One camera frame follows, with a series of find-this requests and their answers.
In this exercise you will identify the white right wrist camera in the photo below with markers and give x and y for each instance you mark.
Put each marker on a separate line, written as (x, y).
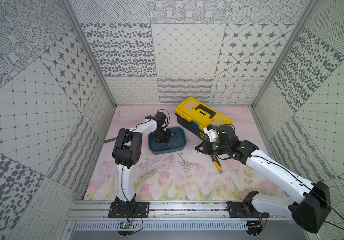
(211, 133)

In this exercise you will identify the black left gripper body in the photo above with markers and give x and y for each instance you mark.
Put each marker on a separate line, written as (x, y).
(163, 135)

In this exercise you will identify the steel nail pile centre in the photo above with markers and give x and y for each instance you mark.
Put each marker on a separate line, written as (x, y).
(186, 164)

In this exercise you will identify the teal plastic storage box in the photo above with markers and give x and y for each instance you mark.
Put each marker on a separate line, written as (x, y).
(177, 142)

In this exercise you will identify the yellow black utility knife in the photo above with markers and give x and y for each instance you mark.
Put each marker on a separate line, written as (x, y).
(217, 164)

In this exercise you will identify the yellow black toolbox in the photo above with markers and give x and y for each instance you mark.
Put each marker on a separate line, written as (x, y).
(195, 116)

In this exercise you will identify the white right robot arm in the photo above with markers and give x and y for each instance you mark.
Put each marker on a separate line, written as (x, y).
(307, 203)

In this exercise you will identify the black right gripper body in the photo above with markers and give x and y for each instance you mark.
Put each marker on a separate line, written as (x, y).
(216, 148)

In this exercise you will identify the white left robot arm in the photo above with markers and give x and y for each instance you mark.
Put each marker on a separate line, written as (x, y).
(127, 152)

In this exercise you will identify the white slotted cable duct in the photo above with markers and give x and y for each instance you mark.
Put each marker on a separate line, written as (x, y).
(214, 225)

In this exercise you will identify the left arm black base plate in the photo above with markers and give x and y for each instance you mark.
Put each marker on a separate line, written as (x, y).
(122, 210)

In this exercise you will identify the dark metal L-shaped wrench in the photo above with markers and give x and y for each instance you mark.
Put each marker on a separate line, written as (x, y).
(110, 140)

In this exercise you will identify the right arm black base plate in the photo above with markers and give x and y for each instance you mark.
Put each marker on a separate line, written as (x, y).
(243, 210)

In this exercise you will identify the aluminium mounting rail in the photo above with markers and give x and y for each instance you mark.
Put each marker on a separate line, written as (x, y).
(172, 210)

